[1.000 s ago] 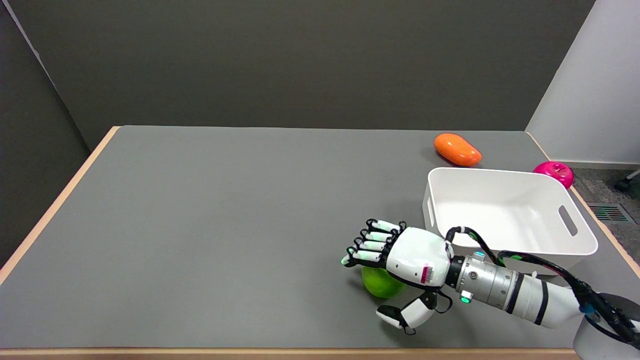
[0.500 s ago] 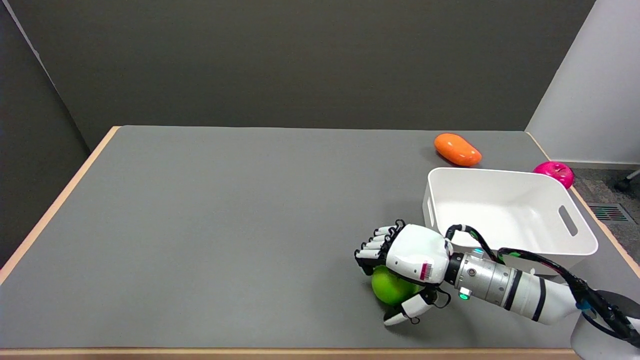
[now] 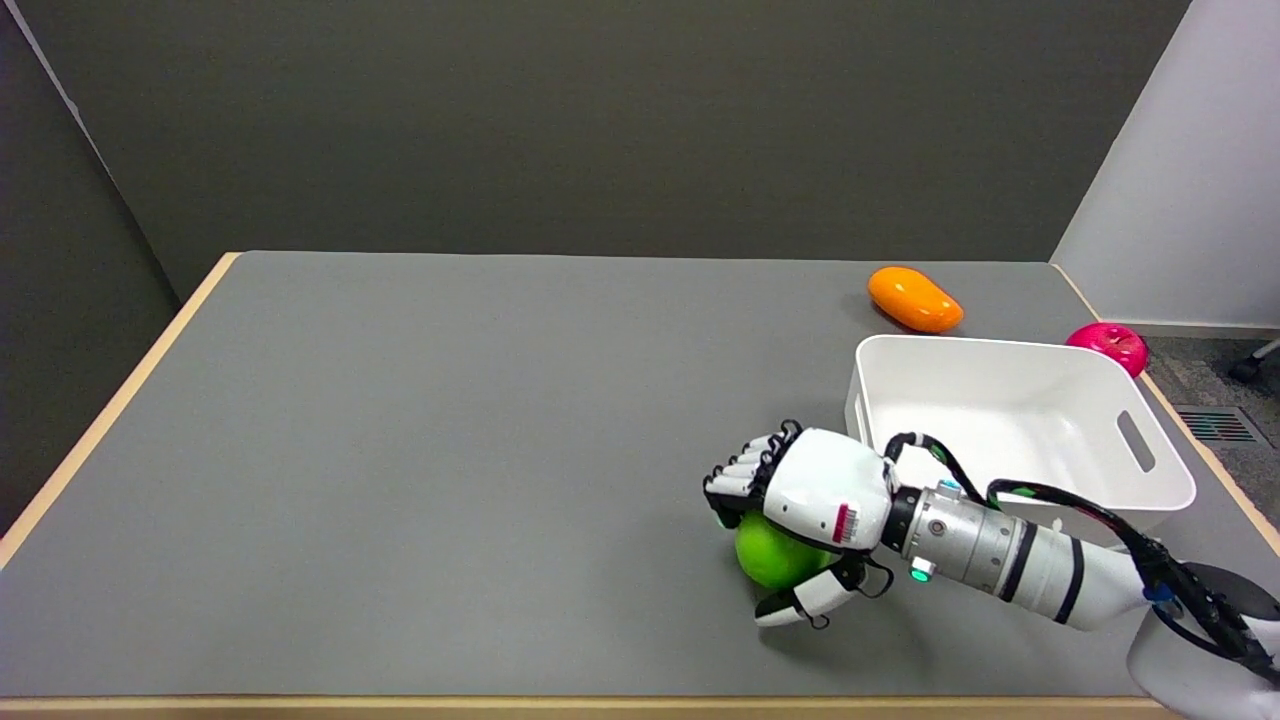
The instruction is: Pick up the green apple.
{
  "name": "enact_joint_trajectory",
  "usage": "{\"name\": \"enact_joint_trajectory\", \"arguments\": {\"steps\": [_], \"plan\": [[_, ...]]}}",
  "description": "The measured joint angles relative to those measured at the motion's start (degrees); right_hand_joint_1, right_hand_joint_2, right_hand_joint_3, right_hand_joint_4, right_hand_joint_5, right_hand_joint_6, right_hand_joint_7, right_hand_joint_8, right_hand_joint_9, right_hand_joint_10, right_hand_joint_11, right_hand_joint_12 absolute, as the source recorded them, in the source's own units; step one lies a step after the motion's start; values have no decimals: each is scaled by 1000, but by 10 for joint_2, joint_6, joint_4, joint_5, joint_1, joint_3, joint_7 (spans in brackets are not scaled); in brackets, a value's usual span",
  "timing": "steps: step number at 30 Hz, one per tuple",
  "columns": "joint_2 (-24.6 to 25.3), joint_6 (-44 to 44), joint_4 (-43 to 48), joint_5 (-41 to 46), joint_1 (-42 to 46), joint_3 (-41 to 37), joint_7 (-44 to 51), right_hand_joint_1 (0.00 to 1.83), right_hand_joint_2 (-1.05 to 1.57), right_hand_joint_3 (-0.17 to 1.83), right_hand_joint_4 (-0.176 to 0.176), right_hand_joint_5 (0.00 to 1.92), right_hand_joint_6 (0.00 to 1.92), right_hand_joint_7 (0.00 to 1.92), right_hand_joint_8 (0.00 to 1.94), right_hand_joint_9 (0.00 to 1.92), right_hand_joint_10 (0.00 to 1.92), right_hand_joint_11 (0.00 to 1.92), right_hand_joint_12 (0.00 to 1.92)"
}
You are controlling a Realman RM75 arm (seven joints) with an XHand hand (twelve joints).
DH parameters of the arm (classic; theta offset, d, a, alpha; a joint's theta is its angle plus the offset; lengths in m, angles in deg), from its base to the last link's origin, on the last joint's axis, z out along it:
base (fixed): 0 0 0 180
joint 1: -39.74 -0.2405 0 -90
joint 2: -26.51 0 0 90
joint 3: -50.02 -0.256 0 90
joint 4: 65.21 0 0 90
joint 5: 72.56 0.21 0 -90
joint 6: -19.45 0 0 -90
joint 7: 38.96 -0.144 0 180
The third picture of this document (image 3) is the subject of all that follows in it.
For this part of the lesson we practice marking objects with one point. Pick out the orange mango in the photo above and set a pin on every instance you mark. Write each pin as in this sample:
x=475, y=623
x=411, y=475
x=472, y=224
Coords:
x=912, y=298

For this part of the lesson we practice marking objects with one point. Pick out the green apple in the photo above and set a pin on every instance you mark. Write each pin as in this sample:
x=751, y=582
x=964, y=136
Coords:
x=775, y=555

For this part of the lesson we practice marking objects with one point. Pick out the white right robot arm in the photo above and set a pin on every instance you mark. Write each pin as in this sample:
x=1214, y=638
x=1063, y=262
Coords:
x=1000, y=550

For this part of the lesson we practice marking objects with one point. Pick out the white plastic bin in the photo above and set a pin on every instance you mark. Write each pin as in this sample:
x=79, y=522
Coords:
x=1000, y=410

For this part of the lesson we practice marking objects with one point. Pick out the floor vent grille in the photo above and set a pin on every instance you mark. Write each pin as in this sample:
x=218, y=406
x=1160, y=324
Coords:
x=1215, y=425

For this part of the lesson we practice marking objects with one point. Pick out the black chair caster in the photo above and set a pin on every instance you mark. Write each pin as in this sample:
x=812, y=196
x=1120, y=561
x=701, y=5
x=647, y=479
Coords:
x=1250, y=366

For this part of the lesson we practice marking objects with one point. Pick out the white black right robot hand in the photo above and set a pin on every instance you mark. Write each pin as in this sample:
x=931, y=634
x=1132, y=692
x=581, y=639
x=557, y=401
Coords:
x=830, y=485

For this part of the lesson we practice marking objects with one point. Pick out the pink apple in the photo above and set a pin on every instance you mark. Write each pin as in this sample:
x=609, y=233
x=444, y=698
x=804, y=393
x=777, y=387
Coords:
x=1110, y=345

